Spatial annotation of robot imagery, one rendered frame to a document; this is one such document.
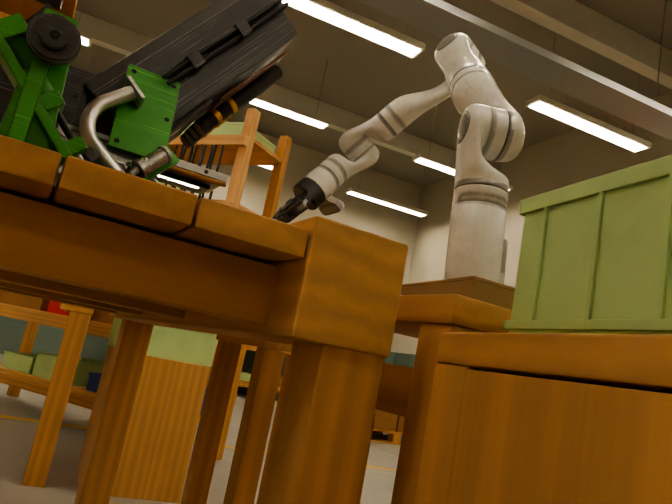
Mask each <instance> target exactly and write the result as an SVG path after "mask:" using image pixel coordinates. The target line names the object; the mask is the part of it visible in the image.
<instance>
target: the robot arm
mask: <svg viewBox="0 0 672 504"><path fill-rule="evenodd" d="M435 61H436V63H437V64H438V66H439V67H440V69H441V70H442V71H443V73H444V75H445V79H446V81H445V82H444V83H442V84H441V85H439V86H437V87H435V88H433V89H430V90H427V91H422V92H417V93H412V94H407V95H403V96H401V97H398V98H396V99H395V100H393V101H392V102H391V103H389V104H388V105H387V106H386V107H385V108H384V109H382V110H381V111H380V112H379V113H378V114H377V115H375V116H374V117H373V118H371V119H370V120H368V121H367V122H365V123H363V124H361V125H359V126H357V127H354V128H352V129H350V130H348V131H346V132H345V133H344V134H342V136H341V137H340V139H339V147H340V149H341V150H342V151H343V152H344V154H345V155H346V156H347V157H348V158H349V159H350V161H349V160H347V159H346V158H345V157H343V156H342V155H340V154H332V155H330V156H329V157H328V158H327V159H326V160H324V161H323V162H322V163H321V164H320V165H319V166H318V167H316V168H315V169H313V170H312V171H310V172H309V173H308V174H307V175H306V176H305V177H304V178H302V179H301V180H300V181H299V182H298V183H297V184H296V185H295V186H294V188H293V192H294V194H295V197H294V198H290V199H289V200H288V201H287V202H286V204H285V205H284V206H283V207H280V208H279V209H278V211H277V212H276V213H275V215H274V216H273V217H272V218H273V219H274V220H277V221H281V222H284V223H290V222H291V221H292V220H294V219H295V218H296V217H297V216H299V215H300V214H301V213H303V212H304V211H306V210H307V209H309V210H316V209H317V208H318V207H319V210H320V212H321V213H322V214H323V215H325V216H327V215H332V214H335V213H338V212H340V211H341V210H342V209H343V208H344V203H343V202H342V201H341V200H340V199H337V198H335V197H333V196H332V194H333V193H334V192H335V190H336V189H337V188H338V187H339V186H340V185H341V184H342V183H344V182H345V181H346V180H347V179H348V178H349V177H351V176H352V175H354V174H356V173H358V172H360V171H362V170H364V169H367V168H369V167H371V166H372V165H374V164H375V163H376V162H377V160H378V158H379V150H378V149H377V147H376V146H375V145H374V144H373V143H372V141H371V140H370V139H369V138H368V137H367V135H366V133H367V132H374V133H376V134H377V135H379V136H380V137H381V138H382V139H384V140H385V141H390V140H391V139H393V138H394V137H395V136H396V135H398V134H399V133H400V132H401V131H402V130H403V129H405V127H407V126H408V125H409V124H411V123H412V122H413V121H414V120H415V119H417V118H418V117H419V116H421V115H422V114H424V113H425V112H427V111H428V110H430V109H431V108H433V107H435V106H436V105H438V104H439V103H441V102H442V101H444V100H446V99H447V98H449V97H450V96H451V98H452V101H453V104H454V106H455V107H456V109H457V110H458V112H459V113H460V114H462V117H461V119H460V124H459V129H458V137H457V153H456V167H455V186H454V194H453V203H452V212H451V220H450V229H449V237H448V246H447V254H446V262H445V271H444V279H450V278H459V277H467V276H477V277H481V278H484V279H487V280H491V281H494V282H497V283H501V284H504V278H505V267H506V257H507V246H508V241H507V240H505V239H504V233H505V223H506V212H507V201H508V192H509V181H508V179H507V177H506V176H505V175H504V174H502V173H501V172H499V171H498V170H496V169H495V168H493V167H492V166H491V165H490V164H489V163H488V162H487V161H486V160H489V161H494V162H508V161H511V160H513V159H514V158H515V157H517V155H518V154H519V153H520V151H521V149H522V147H523V144H524V139H525V128H524V123H523V120H522V118H521V116H520V114H519V113H518V112H517V111H516V110H515V109H514V108H513V107H512V106H511V105H510V104H509V103H508V102H507V100H506V99H505V98H504V96H503V94H502V93H501V91H500V90H499V88H498V86H497V84H496V82H495V80H494V78H493V77H492V75H491V73H490V72H489V71H488V69H487V68H486V67H485V64H486V63H485V59H484V58H483V56H482V55H481V53H480V52H479V50H478V49H477V48H476V46H475V45H474V43H473V42H472V40H471V39H470V38H469V37H468V36H467V35H466V34H464V33H453V34H450V35H448V36H447V37H445V38H444V39H443V40H442V41H441V42H440V43H439V45H438V47H437V49H436V51H435Z"/></svg>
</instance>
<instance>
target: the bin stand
mask: <svg viewBox="0 0 672 504"><path fill-rule="evenodd" d="M216 339H217V340H219V341H218V344H217V348H216V352H215V357H214V361H213V365H212V370H211V374H210V379H209V383H208V387H207V392H206V396H205V400H204V405H203V409H202V413H201V418H200V422H199V426H198V431H197V435H196V439H195V444H194V448H193V452H192V457H191V461H190V466H189V470H188V474H187V479H186V483H185V487H184V492H183V496H182V500H181V504H206V503H207V498H208V494H209V489H210V485H211V480H212V476H213V471H214V467H215V462H216V458H217V453H218V449H219V444H220V440H221V435H222V431H223V426H224V422H225V417H226V413H227V408H228V404H229V399H230V395H231V390H232V386H233V381H234V377H235V372H236V368H237V363H238V359H239V354H240V350H241V344H244V345H250V346H256V347H257V349H256V354H255V358H254V363H253V368H252V372H251V377H250V382H249V386H248V391H247V395H246V400H245V405H244V409H243V414H242V418H241V423H240V428H239V432H238V437H237V441H236V446H235V451H234V455H233V460H232V464H231V469H230V474H229V478H228V483H227V487H226V492H225V497H224V501H223V504H254V500H255V496H256V491H257V486H258V481H259V476H260V472H261V467H262V462H263V457H264V452H265V447H266V443H267V438H268V433H269V428H270V423H271V419H272V414H273V409H274V404H275V399H276V395H277V390H278V385H279V380H280V375H281V370H282V366H283V361H284V356H285V352H284V351H279V350H280V349H281V344H282V343H276V342H268V341H261V340H254V339H247V338H240V337H233V336H226V335H219V334H217V337H216ZM237 343H238V344H237ZM290 356H291V354H287V357H286V362H285V367H284V372H283V377H282V382H281V386H280V391H279V396H278V401H277V406H276V411H275V415H274V420H273V425H272V430H271V435H270V440H269V444H268V449H267V454H266V459H265V464H264V469H263V473H262V478H261V483H260V488H259V493H258V498H257V502H256V504H260V502H261V497H262V493H263V488H264V483H265V478H266V473H267V468H268V463H269V459H270V454H271V449H272V444H273V439H274V434H275V429H276V425H277V420H278V415H279V410H280V405H281V400H282V395H283V390H284V386H285V381H286V376H287V371H288V366H289V361H290Z"/></svg>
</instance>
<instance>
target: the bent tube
mask: <svg viewBox="0 0 672 504"><path fill-rule="evenodd" d="M144 99H145V96H144V95H143V93H142V92H141V90H140V89H139V87H138V86H137V84H136V83H135V81H134V80H133V79H132V77H131V76H127V78H126V81H125V83H124V85H123V88H121V89H118V90H115V91H112V92H109V93H106V94H103V95H100V96H98V97H96V98H95V99H93V100H92V101H91V102H89V103H88V104H87V106H86V107H85V108H84V110H83V112H82V114H81V117H80V122H79V130H80V136H81V137H82V138H83V139H84V141H85V143H86V145H87V147H88V149H89V148H91V147H92V148H93V149H94V151H95V152H96V153H97V154H98V156H99V157H100V158H99V161H98V164H99V165H102V166H105V167H108V168H111V169H114V170H118V171H121V172H124V173H126V172H125V171H124V170H123V169H122V167H121V166H120V165H119V164H118V162H117V161H116V160H115V159H114V158H113V156H112V155H111V154H110V153H109V151H108V150H107V149H106V148H105V147H104V145H103V144H102V143H101V141H100V140H99V138H98V135H97V132H96V122H97V119H98V118H99V116H100V115H101V114H102V113H103V112H104V111H106V110H108V109H111V108H114V107H116V106H119V105H122V104H125V103H127V102H130V101H133V102H134V104H135V105H136V107H137V108H140V107H141V105H142V103H143V101H144Z"/></svg>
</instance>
